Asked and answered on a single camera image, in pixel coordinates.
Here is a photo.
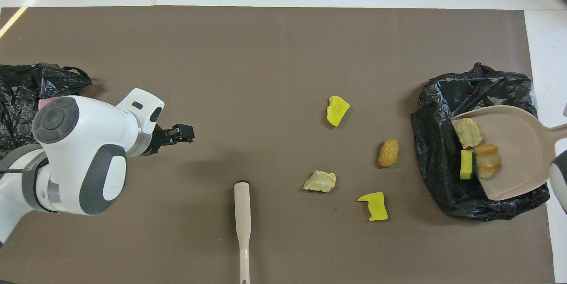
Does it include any black bag lined bin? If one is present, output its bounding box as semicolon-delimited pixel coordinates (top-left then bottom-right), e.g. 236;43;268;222
410;62;551;222

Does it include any beige plastic dustpan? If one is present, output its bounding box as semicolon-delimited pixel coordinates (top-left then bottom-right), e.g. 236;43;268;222
451;105;567;201

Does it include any striped croissant bread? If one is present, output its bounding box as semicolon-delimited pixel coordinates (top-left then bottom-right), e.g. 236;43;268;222
473;144;502;180

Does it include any black trash bag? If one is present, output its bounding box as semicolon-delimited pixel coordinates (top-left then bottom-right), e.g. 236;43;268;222
0;63;93;160

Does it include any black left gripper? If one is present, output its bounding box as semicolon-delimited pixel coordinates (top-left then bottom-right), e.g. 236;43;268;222
141;123;196;157

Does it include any beige hand brush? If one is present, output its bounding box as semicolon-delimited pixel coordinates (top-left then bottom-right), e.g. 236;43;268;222
234;181;252;284

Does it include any brown potato shaped bread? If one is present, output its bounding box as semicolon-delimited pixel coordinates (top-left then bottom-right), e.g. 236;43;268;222
378;138;400;168

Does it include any yellow sponge piece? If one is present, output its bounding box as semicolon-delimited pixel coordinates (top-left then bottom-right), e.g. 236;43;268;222
357;191;389;222
459;149;475;180
327;96;351;128

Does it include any brown table mat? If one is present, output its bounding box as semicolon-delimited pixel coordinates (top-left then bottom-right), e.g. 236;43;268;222
0;6;555;284

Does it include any beige foam rock chunk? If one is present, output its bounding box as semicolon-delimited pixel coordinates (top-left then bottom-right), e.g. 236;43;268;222
457;117;484;149
303;170;337;193

